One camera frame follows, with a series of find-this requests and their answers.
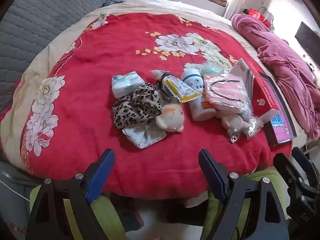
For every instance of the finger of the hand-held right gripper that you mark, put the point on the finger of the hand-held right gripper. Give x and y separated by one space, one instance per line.
301 157
285 167

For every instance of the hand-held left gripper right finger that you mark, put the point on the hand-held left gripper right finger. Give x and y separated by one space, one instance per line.
212 175

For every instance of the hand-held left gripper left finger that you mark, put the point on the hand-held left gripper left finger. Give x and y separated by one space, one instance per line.
100 177

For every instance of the purple book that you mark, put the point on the purple book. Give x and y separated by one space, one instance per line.
287 110

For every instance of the white floral cloth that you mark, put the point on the white floral cloth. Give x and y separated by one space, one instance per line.
142 137

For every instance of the leopard print scrunchie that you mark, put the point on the leopard print scrunchie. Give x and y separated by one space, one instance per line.
140 105

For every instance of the white teal tissue pack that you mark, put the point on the white teal tissue pack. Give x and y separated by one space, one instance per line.
125 83

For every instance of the green puff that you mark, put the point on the green puff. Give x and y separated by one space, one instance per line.
212 68

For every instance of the pink book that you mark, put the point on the pink book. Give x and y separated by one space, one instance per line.
281 130

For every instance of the person's green trousers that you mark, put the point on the person's green trousers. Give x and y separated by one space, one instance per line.
107 212

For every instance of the small clear plastic bag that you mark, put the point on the small clear plastic bag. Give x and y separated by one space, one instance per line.
255 127

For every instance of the cream plush toy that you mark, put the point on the cream plush toy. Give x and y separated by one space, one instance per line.
172 120

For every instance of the white plastic bottle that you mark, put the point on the white plastic bottle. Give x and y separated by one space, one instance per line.
200 107

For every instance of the red floral blanket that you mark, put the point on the red floral blanket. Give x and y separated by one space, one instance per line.
87 92

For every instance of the yellow-edged sachet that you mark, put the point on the yellow-edged sachet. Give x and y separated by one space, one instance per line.
180 90

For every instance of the pink quilt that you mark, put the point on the pink quilt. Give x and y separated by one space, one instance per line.
282 62

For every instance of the small dark-banded bottle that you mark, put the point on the small dark-banded bottle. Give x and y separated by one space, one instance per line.
162 80

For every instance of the black television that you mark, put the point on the black television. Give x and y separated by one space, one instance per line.
308 40

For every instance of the red gift bags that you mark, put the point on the red gift bags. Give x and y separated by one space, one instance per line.
257 15

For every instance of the grey quilted headboard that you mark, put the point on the grey quilted headboard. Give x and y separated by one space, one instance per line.
37 25

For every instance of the brown patterned cloth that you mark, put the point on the brown patterned cloth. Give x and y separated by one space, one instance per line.
217 0

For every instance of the blue patterned cloth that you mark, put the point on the blue patterned cloth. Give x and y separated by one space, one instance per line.
116 0

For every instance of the bed with beige sheet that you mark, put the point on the bed with beige sheet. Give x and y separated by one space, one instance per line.
150 5

